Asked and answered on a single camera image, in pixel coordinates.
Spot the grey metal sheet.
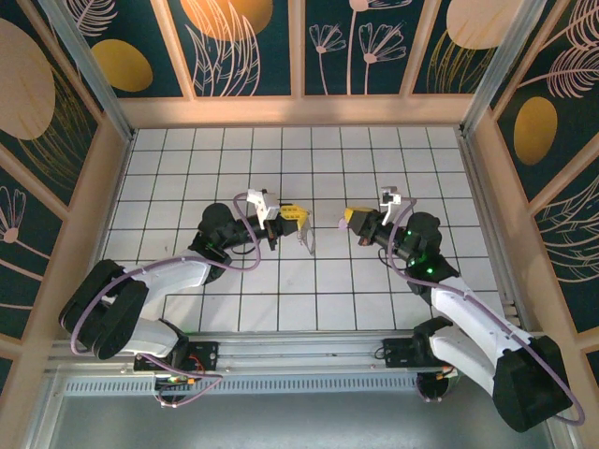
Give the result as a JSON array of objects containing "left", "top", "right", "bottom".
[{"left": 25, "top": 369, "right": 579, "bottom": 449}]

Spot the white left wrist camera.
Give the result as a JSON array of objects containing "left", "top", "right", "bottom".
[{"left": 246, "top": 188, "right": 282, "bottom": 230}]

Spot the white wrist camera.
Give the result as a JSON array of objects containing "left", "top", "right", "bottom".
[
  {"left": 246, "top": 188, "right": 282, "bottom": 230},
  {"left": 379, "top": 185, "right": 403, "bottom": 226}
]

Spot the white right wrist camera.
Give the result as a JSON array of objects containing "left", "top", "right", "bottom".
[{"left": 379, "top": 185, "right": 403, "bottom": 226}]

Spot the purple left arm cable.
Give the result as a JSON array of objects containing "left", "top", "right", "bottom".
[{"left": 69, "top": 189, "right": 263, "bottom": 408}]

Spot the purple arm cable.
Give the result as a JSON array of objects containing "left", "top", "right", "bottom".
[
  {"left": 377, "top": 196, "right": 586, "bottom": 426},
  {"left": 69, "top": 189, "right": 263, "bottom": 408}
]

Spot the aluminium table side rail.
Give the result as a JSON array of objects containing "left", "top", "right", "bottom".
[{"left": 456, "top": 128, "right": 537, "bottom": 336}]

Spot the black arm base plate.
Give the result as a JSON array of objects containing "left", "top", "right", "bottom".
[
  {"left": 133, "top": 339, "right": 221, "bottom": 374},
  {"left": 381, "top": 336, "right": 469, "bottom": 371}
]

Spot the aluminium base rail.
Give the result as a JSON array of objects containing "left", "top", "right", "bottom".
[{"left": 44, "top": 329, "right": 561, "bottom": 375}]

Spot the wall panel with flowers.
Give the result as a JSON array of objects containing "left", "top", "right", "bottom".
[
  {"left": 302, "top": 0, "right": 426, "bottom": 98},
  {"left": 0, "top": 163, "right": 66, "bottom": 340}
]

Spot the wall panel with feather leaves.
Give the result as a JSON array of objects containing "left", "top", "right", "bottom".
[{"left": 531, "top": 175, "right": 599, "bottom": 336}]

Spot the slotted grey cable tray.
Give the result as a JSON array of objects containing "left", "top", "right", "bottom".
[{"left": 60, "top": 376, "right": 551, "bottom": 398}]

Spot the aluminium corner post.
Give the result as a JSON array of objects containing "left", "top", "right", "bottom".
[
  {"left": 460, "top": 0, "right": 548, "bottom": 137},
  {"left": 37, "top": 0, "right": 137, "bottom": 144}
]

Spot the wall panel with orange circle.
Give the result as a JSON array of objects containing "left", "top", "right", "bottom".
[{"left": 167, "top": 0, "right": 294, "bottom": 99}]

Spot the wall panel with pale circle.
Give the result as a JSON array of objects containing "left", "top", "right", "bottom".
[
  {"left": 410, "top": 0, "right": 514, "bottom": 96},
  {"left": 0, "top": 0, "right": 105, "bottom": 208}
]

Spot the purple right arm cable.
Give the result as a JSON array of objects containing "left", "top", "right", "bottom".
[{"left": 377, "top": 196, "right": 586, "bottom": 426}]

